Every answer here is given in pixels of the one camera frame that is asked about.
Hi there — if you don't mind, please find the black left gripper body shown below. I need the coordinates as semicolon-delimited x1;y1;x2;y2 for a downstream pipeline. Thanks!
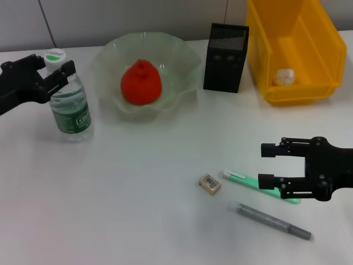
0;61;54;117

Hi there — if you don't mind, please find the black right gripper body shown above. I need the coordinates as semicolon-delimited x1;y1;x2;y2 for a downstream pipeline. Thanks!
303;135;353;202

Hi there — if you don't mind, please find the mint green pen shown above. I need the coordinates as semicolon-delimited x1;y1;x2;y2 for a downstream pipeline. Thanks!
222;168;302;205

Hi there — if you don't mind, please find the clear green-label water bottle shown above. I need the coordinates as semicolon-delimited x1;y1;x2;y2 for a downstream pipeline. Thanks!
44;47;93;144

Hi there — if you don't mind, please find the white paper ball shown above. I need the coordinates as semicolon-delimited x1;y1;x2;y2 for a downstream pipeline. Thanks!
272;68;296;86

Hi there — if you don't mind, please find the orange knitted toy fruit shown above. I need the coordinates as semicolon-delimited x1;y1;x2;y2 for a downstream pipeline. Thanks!
120;58;163;106

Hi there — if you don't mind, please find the grey marker pen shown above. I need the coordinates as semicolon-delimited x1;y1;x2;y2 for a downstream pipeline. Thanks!
226;200;313;241

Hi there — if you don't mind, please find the small beige eraser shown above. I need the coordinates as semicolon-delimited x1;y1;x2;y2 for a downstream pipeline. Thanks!
197;173;222;197

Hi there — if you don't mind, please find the black mesh pen holder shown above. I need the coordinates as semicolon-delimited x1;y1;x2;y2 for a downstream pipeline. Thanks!
203;23;250;94

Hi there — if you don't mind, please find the pale green wavy glass bowl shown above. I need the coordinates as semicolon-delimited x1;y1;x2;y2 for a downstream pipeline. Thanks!
90;31;202;123

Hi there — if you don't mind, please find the yellow plastic storage bin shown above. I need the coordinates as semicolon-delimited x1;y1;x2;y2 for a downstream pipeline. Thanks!
245;0;348;107

